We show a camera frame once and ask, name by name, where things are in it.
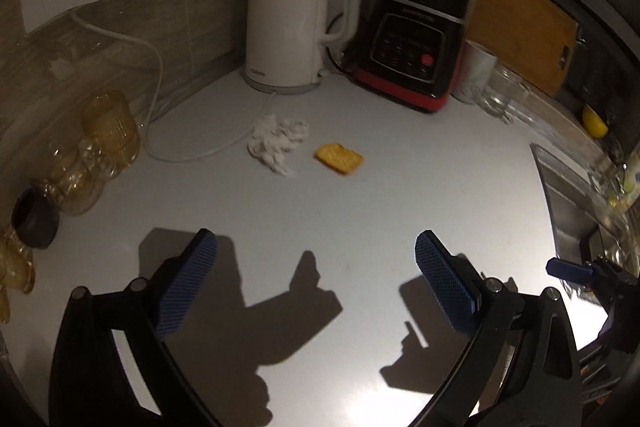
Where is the clear glass jar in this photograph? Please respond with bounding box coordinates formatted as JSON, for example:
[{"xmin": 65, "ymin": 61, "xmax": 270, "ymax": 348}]
[{"xmin": 481, "ymin": 64, "xmax": 530, "ymax": 118}]

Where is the stainless steel sink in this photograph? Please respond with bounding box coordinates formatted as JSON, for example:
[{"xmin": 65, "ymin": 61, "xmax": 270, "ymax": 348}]
[{"xmin": 530, "ymin": 142, "xmax": 640, "ymax": 268}]

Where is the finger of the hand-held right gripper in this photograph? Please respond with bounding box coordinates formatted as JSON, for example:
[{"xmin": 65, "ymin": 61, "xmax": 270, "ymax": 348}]
[{"xmin": 546, "ymin": 257, "xmax": 596, "ymax": 283}]

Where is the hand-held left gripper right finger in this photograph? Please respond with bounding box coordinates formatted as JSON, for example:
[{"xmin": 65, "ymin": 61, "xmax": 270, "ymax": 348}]
[{"xmin": 407, "ymin": 229, "xmax": 583, "ymax": 427}]

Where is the yellow bowl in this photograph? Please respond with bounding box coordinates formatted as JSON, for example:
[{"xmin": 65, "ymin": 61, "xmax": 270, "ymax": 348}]
[{"xmin": 582, "ymin": 104, "xmax": 610, "ymax": 138}]

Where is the white tissue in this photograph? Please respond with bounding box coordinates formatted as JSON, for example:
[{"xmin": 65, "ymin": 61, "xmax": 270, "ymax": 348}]
[{"xmin": 247, "ymin": 114, "xmax": 309, "ymax": 178}]

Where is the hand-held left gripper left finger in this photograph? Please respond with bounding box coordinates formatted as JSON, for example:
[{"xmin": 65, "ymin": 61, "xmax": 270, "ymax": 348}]
[{"xmin": 48, "ymin": 228, "xmax": 221, "ymax": 427}]

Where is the dark brown cup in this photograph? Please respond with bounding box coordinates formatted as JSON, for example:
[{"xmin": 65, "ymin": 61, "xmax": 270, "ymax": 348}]
[{"xmin": 11, "ymin": 187, "xmax": 60, "ymax": 250}]

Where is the black power cable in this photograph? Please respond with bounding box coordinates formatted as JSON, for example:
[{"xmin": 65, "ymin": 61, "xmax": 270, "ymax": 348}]
[{"xmin": 325, "ymin": 9, "xmax": 358, "ymax": 75}]

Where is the dish soap bottle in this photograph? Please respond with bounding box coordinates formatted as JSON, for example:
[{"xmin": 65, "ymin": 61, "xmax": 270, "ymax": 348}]
[{"xmin": 607, "ymin": 152, "xmax": 640, "ymax": 212}]

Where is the white electric kettle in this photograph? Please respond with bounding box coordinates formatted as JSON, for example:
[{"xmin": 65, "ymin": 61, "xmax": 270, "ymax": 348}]
[{"xmin": 243, "ymin": 0, "xmax": 353, "ymax": 95}]

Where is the white power cable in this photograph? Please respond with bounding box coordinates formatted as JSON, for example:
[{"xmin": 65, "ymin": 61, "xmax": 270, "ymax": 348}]
[{"xmin": 70, "ymin": 9, "xmax": 281, "ymax": 162}]

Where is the black and red blender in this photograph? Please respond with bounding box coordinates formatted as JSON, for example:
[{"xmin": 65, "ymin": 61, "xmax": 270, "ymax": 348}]
[{"xmin": 350, "ymin": 0, "xmax": 508, "ymax": 112}]

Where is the white cup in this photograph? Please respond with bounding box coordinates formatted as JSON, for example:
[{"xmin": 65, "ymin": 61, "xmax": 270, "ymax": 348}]
[{"xmin": 451, "ymin": 39, "xmax": 498, "ymax": 104}]

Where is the wooden cutting board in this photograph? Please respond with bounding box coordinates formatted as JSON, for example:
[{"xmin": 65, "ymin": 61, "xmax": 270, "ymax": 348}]
[{"xmin": 465, "ymin": 0, "xmax": 578, "ymax": 98}]

